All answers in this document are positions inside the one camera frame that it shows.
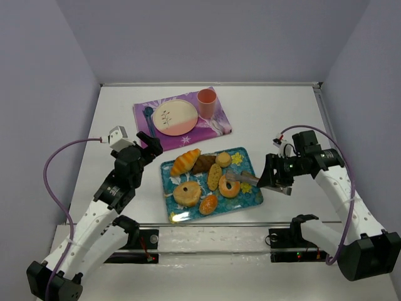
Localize metal tongs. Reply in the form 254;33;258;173
225;170;292;196

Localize orange glazed donut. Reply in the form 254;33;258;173
218;175;241;198

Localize small round muffin bread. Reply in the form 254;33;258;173
216;152;232;168

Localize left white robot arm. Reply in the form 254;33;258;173
26;126;163;300

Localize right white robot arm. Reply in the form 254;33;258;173
257;127;400;281

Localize dark chocolate bread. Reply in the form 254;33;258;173
191;155;216;174

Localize oval seeded bread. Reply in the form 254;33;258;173
207;163;222;191

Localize striped orange croissant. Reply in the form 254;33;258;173
170;149;201;177

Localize cream and pink plate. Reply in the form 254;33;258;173
152;99;199;136

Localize blue plastic spoon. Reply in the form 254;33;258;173
143;106;156;137

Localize purple floral placemat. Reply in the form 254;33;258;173
133;87;232;151

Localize pale sugared donut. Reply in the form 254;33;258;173
173;181;202;208

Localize blue floral tray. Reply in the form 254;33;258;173
160;147;264;223

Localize small orange bun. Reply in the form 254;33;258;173
199;194;218;215

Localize pink cup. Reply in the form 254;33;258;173
197;88;217;119

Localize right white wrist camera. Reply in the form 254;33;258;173
273;133;296;158

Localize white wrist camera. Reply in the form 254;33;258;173
273;133;296;158
108;126;132;152

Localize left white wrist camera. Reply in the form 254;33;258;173
108;126;132;152

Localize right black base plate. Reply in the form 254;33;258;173
265;228;327;263

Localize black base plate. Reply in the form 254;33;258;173
105;228;159;264
265;228;327;263

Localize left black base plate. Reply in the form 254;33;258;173
105;228;159;264

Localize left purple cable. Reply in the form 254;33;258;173
43;138;109;298

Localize aluminium frame rail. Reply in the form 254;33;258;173
100;82;321;88

